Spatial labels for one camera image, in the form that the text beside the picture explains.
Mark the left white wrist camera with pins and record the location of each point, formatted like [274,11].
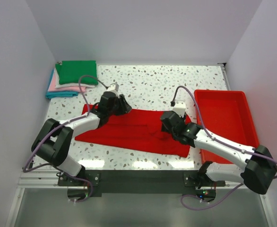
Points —
[114,87]

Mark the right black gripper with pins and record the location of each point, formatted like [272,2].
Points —
[164,129]

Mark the teal folded t shirt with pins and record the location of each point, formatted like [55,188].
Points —
[50,95]

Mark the pink folded t shirt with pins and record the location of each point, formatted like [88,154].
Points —
[53,85]

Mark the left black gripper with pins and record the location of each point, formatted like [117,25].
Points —
[125,108]

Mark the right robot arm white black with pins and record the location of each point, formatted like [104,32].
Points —
[253,167]

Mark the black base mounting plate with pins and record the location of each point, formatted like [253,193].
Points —
[95,183]

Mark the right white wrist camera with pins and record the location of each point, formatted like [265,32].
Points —
[179,108]

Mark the red t shirt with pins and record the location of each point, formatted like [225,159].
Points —
[137,130]

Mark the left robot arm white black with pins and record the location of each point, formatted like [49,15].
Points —
[53,141]

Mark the red plastic bin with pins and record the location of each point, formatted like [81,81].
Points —
[227,114]

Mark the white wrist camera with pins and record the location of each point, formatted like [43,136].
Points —
[114,87]
[179,108]

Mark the green folded t shirt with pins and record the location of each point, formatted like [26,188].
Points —
[72,71]

